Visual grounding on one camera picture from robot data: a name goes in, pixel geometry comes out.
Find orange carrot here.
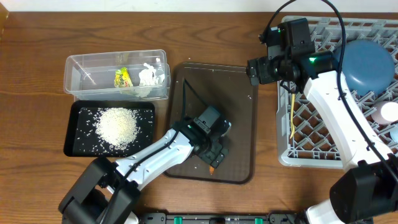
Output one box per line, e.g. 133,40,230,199
209,166,215,175

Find yellow plastic spoon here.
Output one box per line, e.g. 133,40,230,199
289,93,296,139

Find white tissue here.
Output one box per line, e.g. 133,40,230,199
139,63,165,86

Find dark blue plate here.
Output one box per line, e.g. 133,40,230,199
341,40,395,96

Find yellow snack wrapper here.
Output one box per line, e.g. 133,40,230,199
114,67,133,88

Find pink white cup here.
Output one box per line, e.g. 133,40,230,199
371,101,398,125

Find light blue cup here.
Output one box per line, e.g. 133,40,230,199
389,127,398,142

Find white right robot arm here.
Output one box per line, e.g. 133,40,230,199
246,51,397,223

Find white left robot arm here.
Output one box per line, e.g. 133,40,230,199
58,118,231,223

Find grey dishwasher rack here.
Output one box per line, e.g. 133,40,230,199
276,16,397,169

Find brown serving tray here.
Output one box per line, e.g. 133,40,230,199
165,62,258,184

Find white rice pile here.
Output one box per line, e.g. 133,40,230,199
94,108,140,151

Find clear plastic bin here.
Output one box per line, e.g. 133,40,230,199
63,49,170,101

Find black tray bin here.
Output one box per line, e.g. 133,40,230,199
63,100,155,157

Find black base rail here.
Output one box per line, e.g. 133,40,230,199
139,213,307,224

